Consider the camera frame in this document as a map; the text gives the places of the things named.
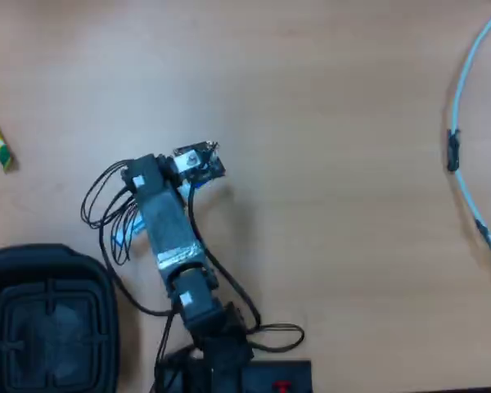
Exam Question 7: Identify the bare circuit board camera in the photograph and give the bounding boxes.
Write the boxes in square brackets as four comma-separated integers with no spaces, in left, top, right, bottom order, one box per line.
[172,140,227,186]

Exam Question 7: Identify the thick black camera cable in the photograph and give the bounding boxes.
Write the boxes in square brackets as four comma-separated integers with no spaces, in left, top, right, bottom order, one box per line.
[187,183,264,331]

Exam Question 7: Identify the black gripper servo block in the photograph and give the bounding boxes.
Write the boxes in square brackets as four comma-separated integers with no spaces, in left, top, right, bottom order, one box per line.
[121,153,182,194]

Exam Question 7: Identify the white blue marker pen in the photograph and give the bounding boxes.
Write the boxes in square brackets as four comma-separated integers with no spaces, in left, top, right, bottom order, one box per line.
[112,179,208,246]

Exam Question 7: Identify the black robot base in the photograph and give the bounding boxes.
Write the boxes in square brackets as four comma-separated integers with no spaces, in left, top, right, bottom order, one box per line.
[154,344,313,393]

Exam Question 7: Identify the black looped wire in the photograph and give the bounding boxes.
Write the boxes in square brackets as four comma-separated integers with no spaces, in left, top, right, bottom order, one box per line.
[245,322,306,354]

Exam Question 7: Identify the large black tape wrap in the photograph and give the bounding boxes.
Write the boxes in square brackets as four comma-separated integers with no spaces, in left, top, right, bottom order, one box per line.
[447,128,462,173]

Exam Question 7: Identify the white cable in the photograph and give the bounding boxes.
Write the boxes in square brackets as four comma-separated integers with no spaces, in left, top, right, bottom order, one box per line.
[449,0,491,264]

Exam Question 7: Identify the black plastic bowl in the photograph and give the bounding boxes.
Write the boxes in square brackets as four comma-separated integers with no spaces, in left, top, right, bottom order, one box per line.
[0,243,120,393]

